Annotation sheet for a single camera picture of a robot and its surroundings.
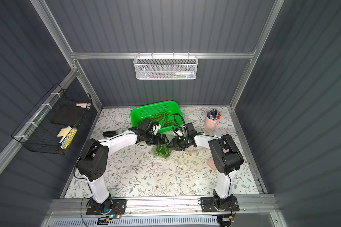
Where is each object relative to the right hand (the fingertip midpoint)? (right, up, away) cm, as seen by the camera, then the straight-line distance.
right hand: (170, 147), depth 89 cm
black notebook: (-56, +21, -12) cm, 61 cm away
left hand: (-4, +4, +1) cm, 5 cm away
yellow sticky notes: (-55, +11, -16) cm, 58 cm away
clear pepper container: (-5, -2, +2) cm, 6 cm away
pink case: (+26, -9, -2) cm, 27 cm away
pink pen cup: (+29, +18, +8) cm, 35 cm away
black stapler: (-44, +7, +12) cm, 46 cm away
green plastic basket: (-3, +23, +26) cm, 35 cm away
